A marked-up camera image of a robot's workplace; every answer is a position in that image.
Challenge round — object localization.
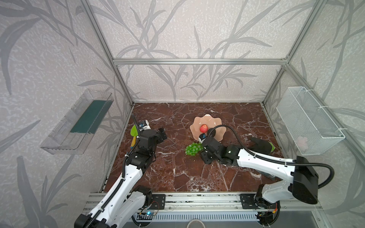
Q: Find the green fake grape bunch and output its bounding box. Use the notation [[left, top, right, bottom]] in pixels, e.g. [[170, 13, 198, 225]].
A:
[[185, 142, 204, 156]]

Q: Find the red fake apple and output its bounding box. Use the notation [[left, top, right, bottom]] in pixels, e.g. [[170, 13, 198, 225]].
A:
[[200, 124, 209, 134]]

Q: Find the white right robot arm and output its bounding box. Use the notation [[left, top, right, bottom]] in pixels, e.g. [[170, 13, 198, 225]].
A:
[[200, 137, 318, 208]]

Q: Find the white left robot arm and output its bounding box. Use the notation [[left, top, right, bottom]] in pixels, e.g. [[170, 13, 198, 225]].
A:
[[74, 128, 167, 228]]

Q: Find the green garden trowel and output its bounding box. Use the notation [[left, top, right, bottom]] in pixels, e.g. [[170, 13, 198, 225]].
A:
[[130, 125, 138, 148]]

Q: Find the black rubber glove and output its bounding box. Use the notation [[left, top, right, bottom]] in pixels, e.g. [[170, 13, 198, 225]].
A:
[[248, 137, 276, 155]]

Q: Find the pink object in basket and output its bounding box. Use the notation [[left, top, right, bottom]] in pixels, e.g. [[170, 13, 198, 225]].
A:
[[296, 136, 309, 151]]

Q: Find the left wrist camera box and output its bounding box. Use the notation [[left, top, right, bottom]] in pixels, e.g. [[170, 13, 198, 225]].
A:
[[138, 120, 151, 131]]

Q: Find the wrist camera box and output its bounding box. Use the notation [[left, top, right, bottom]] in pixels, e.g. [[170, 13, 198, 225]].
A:
[[138, 120, 151, 131], [198, 133, 207, 143]]

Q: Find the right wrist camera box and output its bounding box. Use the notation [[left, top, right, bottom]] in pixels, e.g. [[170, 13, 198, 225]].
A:
[[198, 133, 207, 143]]

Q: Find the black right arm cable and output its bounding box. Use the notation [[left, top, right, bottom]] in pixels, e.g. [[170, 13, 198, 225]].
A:
[[207, 124, 335, 189]]

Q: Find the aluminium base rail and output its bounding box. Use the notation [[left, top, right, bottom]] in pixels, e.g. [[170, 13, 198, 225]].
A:
[[85, 191, 323, 221]]

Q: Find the clear plastic wall bin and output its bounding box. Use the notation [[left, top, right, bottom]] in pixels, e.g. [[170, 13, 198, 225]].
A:
[[40, 89, 114, 155]]

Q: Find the aluminium frame top crossbar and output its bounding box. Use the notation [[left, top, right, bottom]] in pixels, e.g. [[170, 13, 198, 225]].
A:
[[113, 59, 286, 66]]

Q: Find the white wire mesh basket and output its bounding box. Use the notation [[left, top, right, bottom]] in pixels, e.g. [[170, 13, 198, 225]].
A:
[[277, 86, 346, 155]]

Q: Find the aluminium frame post left rear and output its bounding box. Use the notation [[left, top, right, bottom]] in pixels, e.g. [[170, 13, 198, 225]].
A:
[[81, 0, 134, 106]]

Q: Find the aluminium frame post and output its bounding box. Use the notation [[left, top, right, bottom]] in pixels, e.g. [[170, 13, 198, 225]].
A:
[[261, 0, 327, 106], [81, 0, 134, 106]]

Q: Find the aluminium frame post right rear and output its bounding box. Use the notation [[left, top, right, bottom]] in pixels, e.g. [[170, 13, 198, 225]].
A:
[[261, 0, 327, 106]]

